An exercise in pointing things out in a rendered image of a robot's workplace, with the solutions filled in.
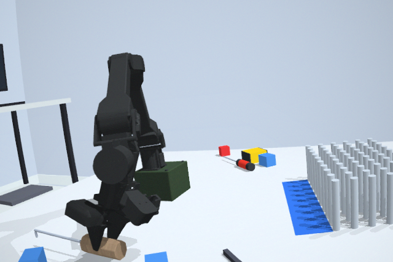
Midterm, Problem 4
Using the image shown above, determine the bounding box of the red and black screwdriver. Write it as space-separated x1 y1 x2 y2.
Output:
223 156 255 171

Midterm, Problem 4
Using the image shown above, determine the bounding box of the blue rectangular block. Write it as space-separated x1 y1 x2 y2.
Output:
144 252 168 262
18 247 47 262
258 153 276 167

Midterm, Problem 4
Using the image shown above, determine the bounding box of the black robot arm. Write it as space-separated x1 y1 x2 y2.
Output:
93 53 166 226

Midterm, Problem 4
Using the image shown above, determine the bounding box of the blue flat strip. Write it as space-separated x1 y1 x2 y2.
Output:
282 180 333 235

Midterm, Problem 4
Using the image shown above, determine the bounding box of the small red cube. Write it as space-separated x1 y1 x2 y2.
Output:
219 145 231 157

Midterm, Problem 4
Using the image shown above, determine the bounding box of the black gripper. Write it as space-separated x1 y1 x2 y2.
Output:
65 177 137 252

